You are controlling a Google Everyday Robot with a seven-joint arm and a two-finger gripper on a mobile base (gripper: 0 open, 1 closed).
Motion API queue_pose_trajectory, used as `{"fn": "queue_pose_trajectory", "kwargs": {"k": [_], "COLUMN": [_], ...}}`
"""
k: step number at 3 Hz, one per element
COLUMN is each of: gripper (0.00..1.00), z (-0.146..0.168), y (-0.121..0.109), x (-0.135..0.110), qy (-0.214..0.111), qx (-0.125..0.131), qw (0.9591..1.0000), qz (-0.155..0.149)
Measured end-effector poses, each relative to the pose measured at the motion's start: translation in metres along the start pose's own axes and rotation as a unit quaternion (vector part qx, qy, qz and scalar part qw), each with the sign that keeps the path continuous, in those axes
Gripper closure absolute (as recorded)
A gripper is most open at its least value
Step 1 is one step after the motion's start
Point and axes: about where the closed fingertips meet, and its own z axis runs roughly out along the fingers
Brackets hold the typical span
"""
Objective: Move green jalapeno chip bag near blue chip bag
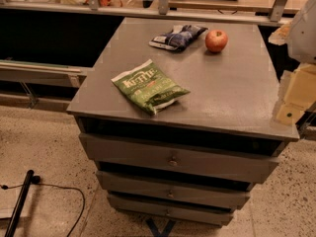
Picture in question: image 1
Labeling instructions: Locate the black pole on floor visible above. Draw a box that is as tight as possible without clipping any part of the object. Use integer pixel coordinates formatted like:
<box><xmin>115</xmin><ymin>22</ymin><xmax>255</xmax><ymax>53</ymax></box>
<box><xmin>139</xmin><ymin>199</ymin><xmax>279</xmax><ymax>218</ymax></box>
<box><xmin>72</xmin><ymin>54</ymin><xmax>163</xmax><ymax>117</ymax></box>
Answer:
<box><xmin>5</xmin><ymin>170</ymin><xmax>35</xmax><ymax>237</ymax></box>

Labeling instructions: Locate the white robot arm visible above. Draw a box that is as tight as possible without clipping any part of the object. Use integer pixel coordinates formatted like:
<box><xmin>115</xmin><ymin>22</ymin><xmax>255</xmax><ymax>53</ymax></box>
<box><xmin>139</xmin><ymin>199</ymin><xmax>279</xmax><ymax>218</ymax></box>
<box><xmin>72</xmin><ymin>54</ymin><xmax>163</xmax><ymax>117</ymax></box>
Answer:
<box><xmin>269</xmin><ymin>0</ymin><xmax>316</xmax><ymax>125</ymax></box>

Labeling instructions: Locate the grey side shelf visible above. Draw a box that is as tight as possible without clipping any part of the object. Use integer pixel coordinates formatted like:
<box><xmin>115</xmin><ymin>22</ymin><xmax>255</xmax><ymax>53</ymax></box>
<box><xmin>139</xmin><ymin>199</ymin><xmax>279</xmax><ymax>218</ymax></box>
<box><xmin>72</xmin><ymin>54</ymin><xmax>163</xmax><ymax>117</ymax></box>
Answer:
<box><xmin>0</xmin><ymin>60</ymin><xmax>90</xmax><ymax>88</ymax></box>

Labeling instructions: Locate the green jalapeno chip bag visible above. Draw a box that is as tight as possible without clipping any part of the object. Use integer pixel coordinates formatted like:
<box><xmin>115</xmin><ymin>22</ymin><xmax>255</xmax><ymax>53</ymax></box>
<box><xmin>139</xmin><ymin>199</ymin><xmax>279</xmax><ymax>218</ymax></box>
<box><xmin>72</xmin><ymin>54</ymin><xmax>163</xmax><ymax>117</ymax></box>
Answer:
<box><xmin>112</xmin><ymin>59</ymin><xmax>190</xmax><ymax>116</ymax></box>

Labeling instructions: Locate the black cable on floor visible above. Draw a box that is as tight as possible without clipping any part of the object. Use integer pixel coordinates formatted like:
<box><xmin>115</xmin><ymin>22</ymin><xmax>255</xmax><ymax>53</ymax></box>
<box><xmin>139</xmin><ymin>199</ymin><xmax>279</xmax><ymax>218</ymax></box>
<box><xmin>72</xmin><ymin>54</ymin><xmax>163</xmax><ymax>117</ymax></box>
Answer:
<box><xmin>0</xmin><ymin>181</ymin><xmax>86</xmax><ymax>237</ymax></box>

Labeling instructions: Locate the grey metal shelf rail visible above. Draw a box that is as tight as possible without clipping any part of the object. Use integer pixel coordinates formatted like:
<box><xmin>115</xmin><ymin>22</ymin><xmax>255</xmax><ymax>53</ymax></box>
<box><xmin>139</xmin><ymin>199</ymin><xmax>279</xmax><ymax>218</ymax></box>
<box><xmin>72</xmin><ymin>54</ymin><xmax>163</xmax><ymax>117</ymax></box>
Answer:
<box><xmin>0</xmin><ymin>0</ymin><xmax>308</xmax><ymax>26</ymax></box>

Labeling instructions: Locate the top grey drawer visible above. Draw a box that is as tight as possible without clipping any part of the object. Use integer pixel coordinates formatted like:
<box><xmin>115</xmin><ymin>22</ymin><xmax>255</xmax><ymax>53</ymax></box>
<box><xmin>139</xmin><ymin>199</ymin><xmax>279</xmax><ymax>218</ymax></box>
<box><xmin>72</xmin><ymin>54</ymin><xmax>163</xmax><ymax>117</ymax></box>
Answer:
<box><xmin>79</xmin><ymin>133</ymin><xmax>278</xmax><ymax>184</ymax></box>

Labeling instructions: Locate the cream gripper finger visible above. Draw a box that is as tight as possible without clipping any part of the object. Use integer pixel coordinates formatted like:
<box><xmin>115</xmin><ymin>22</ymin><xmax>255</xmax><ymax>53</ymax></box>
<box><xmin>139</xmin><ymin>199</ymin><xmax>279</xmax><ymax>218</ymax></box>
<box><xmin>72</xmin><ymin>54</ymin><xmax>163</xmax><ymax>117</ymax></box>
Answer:
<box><xmin>275</xmin><ymin>63</ymin><xmax>316</xmax><ymax>125</ymax></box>
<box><xmin>268</xmin><ymin>24</ymin><xmax>291</xmax><ymax>45</ymax></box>

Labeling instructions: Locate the middle grey drawer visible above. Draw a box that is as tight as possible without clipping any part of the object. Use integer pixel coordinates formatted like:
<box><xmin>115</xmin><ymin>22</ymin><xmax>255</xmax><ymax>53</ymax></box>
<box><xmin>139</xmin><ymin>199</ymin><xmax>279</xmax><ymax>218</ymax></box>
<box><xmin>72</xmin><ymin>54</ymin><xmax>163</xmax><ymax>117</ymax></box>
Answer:
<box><xmin>96</xmin><ymin>171</ymin><xmax>250</xmax><ymax>210</ymax></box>

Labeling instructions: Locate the red apple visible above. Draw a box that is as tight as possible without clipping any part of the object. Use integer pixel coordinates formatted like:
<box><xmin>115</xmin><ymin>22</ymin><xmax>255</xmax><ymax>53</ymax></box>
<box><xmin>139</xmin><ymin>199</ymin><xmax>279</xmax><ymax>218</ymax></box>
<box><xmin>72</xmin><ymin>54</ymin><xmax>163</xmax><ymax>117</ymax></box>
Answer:
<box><xmin>205</xmin><ymin>30</ymin><xmax>228</xmax><ymax>53</ymax></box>

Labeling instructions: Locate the blue chip bag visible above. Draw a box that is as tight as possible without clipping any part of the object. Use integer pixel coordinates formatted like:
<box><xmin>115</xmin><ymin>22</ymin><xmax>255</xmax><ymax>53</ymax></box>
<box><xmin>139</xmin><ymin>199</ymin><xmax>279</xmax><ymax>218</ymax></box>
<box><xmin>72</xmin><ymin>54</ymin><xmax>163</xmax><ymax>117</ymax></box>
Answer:
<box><xmin>149</xmin><ymin>25</ymin><xmax>206</xmax><ymax>51</ymax></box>

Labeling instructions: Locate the bottom grey drawer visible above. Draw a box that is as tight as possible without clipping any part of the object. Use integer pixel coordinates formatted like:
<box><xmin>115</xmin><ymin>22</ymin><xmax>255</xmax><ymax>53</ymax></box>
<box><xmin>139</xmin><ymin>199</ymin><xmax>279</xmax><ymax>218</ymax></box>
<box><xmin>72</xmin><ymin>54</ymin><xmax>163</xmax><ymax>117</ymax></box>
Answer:
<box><xmin>108</xmin><ymin>194</ymin><xmax>233</xmax><ymax>226</ymax></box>

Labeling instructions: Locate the grey drawer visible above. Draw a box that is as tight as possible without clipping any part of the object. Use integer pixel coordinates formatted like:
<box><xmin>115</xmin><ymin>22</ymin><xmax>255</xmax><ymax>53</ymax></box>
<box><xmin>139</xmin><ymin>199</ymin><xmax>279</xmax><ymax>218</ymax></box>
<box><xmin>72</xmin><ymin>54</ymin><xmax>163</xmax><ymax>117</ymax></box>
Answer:
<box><xmin>96</xmin><ymin>171</ymin><xmax>250</xmax><ymax>210</ymax></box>
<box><xmin>79</xmin><ymin>133</ymin><xmax>278</xmax><ymax>184</ymax></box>
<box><xmin>108</xmin><ymin>194</ymin><xmax>233</xmax><ymax>226</ymax></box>

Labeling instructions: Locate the grey drawer cabinet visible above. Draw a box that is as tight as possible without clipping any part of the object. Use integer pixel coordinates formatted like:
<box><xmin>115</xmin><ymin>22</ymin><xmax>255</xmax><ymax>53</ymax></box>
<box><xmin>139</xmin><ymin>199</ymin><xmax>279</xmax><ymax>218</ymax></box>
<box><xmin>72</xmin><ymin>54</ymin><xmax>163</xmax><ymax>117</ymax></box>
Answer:
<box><xmin>68</xmin><ymin>18</ymin><xmax>299</xmax><ymax>215</ymax></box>

